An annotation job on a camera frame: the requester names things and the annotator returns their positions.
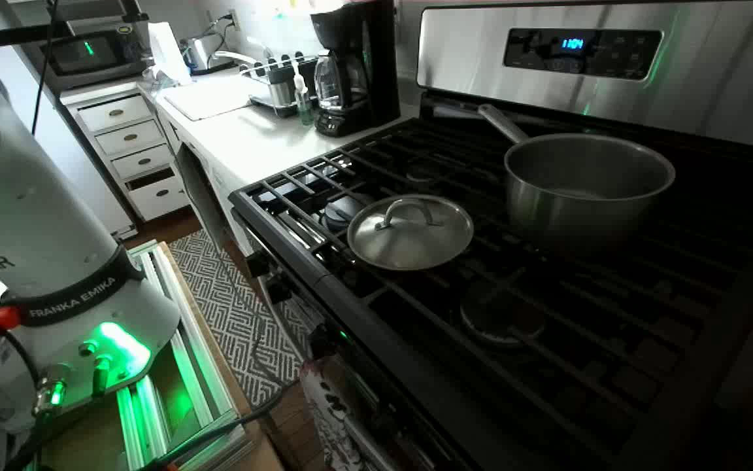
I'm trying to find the silver pot lid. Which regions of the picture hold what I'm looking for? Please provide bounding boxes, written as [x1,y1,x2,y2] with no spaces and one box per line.
[346,191,477,276]

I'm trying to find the silver saucepan with long handle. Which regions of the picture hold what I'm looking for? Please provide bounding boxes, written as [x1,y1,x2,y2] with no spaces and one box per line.
[477,103,678,256]

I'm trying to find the black stove knob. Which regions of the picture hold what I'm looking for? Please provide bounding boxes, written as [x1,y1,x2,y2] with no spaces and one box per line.
[245,250,274,277]
[264,273,295,307]
[305,322,341,362]

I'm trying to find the white kitchen counter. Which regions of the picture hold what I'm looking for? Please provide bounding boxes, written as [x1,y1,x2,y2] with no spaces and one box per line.
[145,69,413,256]

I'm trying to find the clear soap bottle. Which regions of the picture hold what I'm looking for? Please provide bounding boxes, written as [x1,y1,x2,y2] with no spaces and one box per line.
[291,59,319,127]

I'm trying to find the black coffee maker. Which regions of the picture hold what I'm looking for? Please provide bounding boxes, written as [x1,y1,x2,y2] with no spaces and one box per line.
[309,0,403,140]

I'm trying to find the grey patterned rug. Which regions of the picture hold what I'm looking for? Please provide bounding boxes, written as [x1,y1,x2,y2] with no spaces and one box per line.
[168,230,309,412]

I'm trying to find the printed white dish towel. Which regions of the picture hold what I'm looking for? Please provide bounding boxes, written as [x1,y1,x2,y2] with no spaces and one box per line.
[298,357,398,471]

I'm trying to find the white cutting board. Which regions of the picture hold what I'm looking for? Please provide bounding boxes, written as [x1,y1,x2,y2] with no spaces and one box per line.
[162,80,253,123]

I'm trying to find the silver kettle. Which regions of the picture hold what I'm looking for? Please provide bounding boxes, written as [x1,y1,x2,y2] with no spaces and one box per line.
[177,31,227,77]

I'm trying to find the white drawer cabinet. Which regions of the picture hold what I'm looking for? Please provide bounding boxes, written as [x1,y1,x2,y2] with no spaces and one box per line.
[61,82,192,226]

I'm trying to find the black microwave oven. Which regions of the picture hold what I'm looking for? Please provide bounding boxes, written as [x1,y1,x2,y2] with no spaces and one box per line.
[39,25,150,90]

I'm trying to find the black floor cable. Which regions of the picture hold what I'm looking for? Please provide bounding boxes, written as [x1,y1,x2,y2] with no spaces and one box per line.
[145,382,305,471]

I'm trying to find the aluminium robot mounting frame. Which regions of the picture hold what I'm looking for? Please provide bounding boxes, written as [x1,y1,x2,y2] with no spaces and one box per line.
[112,238,253,471]

